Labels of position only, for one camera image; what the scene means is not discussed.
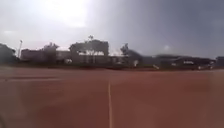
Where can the tree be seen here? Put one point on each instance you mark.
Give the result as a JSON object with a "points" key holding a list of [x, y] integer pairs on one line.
{"points": [[125, 50], [6, 55]]}

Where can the white painted line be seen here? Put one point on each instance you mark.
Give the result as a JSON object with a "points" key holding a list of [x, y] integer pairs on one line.
{"points": [[109, 106]]}

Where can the low long building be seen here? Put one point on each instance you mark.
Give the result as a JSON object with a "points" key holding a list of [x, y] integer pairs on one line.
{"points": [[190, 62]]}

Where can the pole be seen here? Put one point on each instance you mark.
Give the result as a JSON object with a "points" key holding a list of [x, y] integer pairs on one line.
{"points": [[20, 48]]}

